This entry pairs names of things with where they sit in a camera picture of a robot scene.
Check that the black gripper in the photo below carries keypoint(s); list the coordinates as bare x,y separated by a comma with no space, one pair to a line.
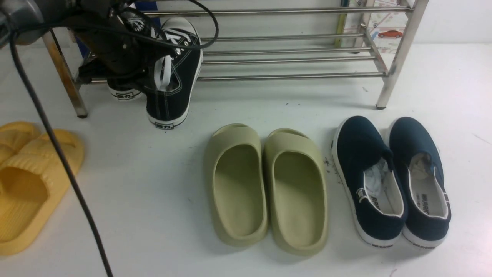
121,54

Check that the black canvas sneaker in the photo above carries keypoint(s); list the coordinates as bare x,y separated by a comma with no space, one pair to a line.
174,76
139,25

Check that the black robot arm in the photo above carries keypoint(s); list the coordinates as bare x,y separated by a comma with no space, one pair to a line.
27,20

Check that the blue box behind rack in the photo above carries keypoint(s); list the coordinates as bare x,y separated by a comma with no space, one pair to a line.
139,5

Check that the stainless steel shoe rack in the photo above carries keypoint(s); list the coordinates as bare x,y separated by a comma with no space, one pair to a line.
389,75

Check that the yellow slipper, left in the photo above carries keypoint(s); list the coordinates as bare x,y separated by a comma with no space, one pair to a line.
14,136

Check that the yellow slipper, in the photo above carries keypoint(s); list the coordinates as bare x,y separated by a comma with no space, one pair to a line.
33,182
14,136

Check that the yellow slipper, right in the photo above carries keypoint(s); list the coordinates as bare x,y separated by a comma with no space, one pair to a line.
33,182

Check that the olive green slipper, left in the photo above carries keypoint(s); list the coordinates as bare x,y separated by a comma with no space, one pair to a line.
235,187

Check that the olive green slipper, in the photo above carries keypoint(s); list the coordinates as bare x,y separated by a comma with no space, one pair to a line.
297,192
235,187

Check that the olive green slipper, right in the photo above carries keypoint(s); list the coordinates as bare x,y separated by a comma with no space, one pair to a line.
297,192

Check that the map poster with red car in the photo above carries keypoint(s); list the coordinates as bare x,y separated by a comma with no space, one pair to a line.
386,29

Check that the navy slip-on shoe, left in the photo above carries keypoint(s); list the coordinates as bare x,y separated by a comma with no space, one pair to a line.
366,167

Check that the navy slip-on shoe, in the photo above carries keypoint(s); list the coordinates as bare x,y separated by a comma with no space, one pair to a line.
420,171
366,167

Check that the navy slip-on shoe, right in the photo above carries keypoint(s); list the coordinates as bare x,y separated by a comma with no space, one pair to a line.
420,171

